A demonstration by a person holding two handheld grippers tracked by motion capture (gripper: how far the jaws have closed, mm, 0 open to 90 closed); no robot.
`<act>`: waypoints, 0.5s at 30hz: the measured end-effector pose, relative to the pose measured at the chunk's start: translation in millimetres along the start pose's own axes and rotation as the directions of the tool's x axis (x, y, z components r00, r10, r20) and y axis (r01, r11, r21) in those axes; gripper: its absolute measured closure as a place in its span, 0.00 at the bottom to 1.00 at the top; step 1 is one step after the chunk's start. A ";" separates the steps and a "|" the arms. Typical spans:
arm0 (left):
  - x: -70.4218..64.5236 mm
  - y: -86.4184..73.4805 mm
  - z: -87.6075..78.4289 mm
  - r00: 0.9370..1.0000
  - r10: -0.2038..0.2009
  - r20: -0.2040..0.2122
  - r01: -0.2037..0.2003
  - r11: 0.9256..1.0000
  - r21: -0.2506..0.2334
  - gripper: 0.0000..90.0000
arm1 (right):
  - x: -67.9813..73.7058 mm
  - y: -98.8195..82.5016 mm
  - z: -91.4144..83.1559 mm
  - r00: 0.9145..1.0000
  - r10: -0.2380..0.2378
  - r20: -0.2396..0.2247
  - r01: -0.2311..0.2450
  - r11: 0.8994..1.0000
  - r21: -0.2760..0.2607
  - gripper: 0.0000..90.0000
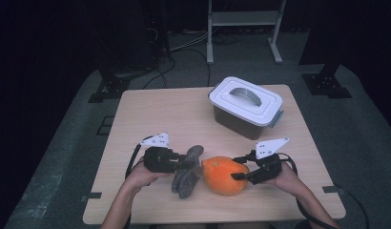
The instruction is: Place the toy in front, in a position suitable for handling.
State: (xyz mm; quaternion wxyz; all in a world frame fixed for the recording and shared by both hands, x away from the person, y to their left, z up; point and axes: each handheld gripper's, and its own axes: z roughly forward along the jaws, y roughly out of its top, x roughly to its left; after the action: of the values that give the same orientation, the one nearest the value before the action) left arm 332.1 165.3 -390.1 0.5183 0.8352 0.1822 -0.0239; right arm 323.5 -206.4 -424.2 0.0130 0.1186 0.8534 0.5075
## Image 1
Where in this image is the black stand base with braces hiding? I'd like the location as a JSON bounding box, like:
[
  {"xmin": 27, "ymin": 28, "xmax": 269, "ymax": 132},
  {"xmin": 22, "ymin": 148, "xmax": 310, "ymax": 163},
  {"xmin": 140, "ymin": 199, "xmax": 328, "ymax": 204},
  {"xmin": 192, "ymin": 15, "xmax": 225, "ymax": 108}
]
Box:
[{"xmin": 87, "ymin": 68, "xmax": 147, "ymax": 104}]

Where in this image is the brown transparent storage box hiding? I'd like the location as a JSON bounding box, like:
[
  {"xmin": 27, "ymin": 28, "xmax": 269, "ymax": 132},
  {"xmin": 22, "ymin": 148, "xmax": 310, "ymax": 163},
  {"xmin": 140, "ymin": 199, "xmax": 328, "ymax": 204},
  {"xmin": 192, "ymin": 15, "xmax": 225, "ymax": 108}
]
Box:
[{"xmin": 212, "ymin": 104, "xmax": 285, "ymax": 141}]

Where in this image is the right hand-held gripper cable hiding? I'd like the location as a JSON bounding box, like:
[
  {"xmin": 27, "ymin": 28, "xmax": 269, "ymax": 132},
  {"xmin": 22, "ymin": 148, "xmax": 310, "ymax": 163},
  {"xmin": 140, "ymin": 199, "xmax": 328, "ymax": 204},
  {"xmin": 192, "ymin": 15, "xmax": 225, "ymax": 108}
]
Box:
[{"xmin": 278, "ymin": 152, "xmax": 338, "ymax": 229}]

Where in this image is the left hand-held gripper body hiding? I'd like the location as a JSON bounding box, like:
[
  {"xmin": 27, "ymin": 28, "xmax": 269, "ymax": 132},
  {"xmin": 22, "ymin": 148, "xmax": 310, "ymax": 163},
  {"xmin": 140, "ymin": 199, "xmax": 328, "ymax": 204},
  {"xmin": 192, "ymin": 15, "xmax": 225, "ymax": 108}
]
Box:
[{"xmin": 139, "ymin": 132, "xmax": 181, "ymax": 175}]

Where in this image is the grey knitted cloth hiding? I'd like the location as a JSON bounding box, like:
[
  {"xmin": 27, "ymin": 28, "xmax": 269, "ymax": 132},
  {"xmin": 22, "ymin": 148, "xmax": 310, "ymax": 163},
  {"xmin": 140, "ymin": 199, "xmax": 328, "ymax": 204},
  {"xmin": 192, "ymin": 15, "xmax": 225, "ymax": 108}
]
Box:
[{"xmin": 171, "ymin": 144, "xmax": 205, "ymax": 199}]

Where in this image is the black stand base with post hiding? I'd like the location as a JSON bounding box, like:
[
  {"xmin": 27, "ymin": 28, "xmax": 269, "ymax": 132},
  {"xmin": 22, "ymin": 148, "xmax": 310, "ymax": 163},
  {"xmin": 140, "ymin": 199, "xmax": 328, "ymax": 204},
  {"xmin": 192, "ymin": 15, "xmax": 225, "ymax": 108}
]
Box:
[{"xmin": 299, "ymin": 61, "xmax": 354, "ymax": 99}]

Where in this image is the thin black floor cable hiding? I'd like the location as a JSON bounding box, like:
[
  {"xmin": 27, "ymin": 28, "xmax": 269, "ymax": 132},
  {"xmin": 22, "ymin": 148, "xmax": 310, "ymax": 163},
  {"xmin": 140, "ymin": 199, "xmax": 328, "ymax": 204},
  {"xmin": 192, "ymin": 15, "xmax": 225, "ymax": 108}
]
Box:
[{"xmin": 340, "ymin": 189, "xmax": 371, "ymax": 229}]

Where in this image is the white lid with grey handle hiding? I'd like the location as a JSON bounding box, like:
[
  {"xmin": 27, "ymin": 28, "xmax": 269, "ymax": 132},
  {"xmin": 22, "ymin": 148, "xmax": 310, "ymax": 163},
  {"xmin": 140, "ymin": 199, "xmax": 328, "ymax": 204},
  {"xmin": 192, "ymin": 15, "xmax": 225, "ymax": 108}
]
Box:
[{"xmin": 208, "ymin": 75, "xmax": 284, "ymax": 128}]

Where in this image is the white metal stand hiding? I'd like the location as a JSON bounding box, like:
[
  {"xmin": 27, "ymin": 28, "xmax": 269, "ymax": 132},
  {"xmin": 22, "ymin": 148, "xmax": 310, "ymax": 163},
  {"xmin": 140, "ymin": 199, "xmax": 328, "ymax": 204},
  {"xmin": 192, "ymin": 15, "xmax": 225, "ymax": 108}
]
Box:
[{"xmin": 206, "ymin": 0, "xmax": 287, "ymax": 66}]

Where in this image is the orange plush toy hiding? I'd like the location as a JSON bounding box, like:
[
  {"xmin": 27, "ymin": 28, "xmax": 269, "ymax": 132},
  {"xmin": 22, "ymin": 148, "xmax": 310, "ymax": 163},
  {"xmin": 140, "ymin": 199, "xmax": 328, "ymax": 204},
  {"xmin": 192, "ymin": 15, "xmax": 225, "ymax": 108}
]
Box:
[{"xmin": 201, "ymin": 156, "xmax": 250, "ymax": 197}]

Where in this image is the hand-held gripper cable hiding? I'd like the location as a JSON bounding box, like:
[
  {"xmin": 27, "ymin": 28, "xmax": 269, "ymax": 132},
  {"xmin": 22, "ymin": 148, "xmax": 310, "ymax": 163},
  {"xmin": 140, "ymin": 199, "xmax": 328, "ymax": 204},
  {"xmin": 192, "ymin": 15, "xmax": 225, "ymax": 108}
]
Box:
[
  {"xmin": 278, "ymin": 152, "xmax": 338, "ymax": 229},
  {"xmin": 125, "ymin": 136, "xmax": 154, "ymax": 179}
]

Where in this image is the left hand-held gripper cable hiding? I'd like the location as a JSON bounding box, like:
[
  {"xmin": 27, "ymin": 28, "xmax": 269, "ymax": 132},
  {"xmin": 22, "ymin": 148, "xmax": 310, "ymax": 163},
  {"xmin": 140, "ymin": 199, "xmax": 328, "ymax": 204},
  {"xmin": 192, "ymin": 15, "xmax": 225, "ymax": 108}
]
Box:
[{"xmin": 125, "ymin": 136, "xmax": 154, "ymax": 179}]

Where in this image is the person's left hand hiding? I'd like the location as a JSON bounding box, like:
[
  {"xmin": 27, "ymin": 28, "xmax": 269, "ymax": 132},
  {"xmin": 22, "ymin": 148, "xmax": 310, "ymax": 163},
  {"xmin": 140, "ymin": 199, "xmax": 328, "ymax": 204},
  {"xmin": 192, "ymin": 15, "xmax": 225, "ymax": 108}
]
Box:
[{"xmin": 124, "ymin": 157, "xmax": 173, "ymax": 193}]

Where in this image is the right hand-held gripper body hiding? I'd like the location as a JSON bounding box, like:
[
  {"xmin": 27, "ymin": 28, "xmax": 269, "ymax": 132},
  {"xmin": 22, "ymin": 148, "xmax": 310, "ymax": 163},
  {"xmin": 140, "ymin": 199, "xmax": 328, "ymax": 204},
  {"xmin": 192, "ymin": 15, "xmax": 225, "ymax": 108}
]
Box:
[{"xmin": 246, "ymin": 136, "xmax": 290, "ymax": 186}]

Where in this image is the black tape square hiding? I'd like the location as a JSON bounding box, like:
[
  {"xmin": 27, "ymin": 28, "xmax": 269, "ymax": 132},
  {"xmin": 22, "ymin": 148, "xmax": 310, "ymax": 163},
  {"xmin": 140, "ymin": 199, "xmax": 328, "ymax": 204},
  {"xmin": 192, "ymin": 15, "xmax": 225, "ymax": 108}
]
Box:
[{"xmin": 96, "ymin": 115, "xmax": 115, "ymax": 136}]

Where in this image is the person's right hand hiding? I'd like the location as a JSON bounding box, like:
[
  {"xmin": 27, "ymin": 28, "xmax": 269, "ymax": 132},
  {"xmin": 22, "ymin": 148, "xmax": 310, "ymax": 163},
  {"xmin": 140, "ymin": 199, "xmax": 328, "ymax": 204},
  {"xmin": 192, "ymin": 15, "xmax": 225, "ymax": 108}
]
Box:
[{"xmin": 269, "ymin": 159, "xmax": 305, "ymax": 196}]

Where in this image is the grey floor cable bundle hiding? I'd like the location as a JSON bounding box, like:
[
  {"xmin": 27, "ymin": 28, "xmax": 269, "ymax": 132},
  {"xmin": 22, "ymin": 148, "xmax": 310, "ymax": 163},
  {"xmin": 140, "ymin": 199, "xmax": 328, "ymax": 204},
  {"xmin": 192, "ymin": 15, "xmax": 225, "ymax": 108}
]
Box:
[{"xmin": 169, "ymin": 30, "xmax": 211, "ymax": 52}]

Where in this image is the black tape strip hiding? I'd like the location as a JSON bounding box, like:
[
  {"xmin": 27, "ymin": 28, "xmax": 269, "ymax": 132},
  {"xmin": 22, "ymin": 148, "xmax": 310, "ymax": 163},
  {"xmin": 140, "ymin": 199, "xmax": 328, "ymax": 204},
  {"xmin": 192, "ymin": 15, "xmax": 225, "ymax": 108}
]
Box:
[
  {"xmin": 321, "ymin": 185, "xmax": 346, "ymax": 196},
  {"xmin": 80, "ymin": 191, "xmax": 103, "ymax": 203}
]

